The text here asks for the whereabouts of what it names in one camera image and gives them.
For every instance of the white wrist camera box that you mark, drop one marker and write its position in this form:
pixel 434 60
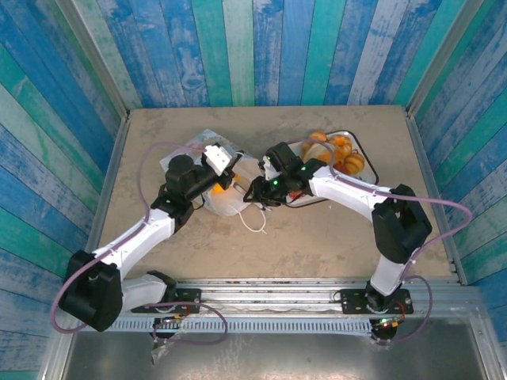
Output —
pixel 218 158
pixel 270 171

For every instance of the white strawberry print tray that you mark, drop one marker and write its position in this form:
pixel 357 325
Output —
pixel 368 174

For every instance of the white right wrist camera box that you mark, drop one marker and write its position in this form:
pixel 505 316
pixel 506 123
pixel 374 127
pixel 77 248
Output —
pixel 270 171

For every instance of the small ridged fake bun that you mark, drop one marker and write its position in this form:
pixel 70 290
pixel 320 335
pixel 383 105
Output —
pixel 354 162

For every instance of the orange fruit in bag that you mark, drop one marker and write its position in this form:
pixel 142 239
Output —
pixel 218 189

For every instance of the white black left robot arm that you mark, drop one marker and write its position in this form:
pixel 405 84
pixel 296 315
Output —
pixel 91 293

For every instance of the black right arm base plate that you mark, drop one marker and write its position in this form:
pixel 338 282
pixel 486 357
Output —
pixel 352 301

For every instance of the large pale fake croissant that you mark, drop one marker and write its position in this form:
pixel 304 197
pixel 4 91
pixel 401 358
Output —
pixel 315 152

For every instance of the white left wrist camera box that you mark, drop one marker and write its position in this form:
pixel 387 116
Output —
pixel 218 158

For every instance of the round ridged orange fake bread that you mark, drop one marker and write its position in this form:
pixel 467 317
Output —
pixel 342 144

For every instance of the white plastic bag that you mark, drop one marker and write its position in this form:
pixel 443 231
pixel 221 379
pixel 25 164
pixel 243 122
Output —
pixel 245 170

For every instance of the aluminium frame post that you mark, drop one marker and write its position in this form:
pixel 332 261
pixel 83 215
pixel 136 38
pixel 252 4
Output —
pixel 437 59
pixel 97 59

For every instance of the orange fake croissant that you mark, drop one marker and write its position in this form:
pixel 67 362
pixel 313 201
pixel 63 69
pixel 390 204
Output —
pixel 319 136

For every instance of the grey metal panel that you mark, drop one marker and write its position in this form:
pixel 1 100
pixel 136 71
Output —
pixel 277 356

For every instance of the aluminium side rail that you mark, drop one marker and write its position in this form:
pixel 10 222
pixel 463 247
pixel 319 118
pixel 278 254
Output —
pixel 113 170
pixel 451 253

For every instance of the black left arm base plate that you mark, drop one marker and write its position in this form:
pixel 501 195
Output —
pixel 190 297

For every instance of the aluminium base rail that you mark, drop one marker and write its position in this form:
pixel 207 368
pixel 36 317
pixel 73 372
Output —
pixel 269 295

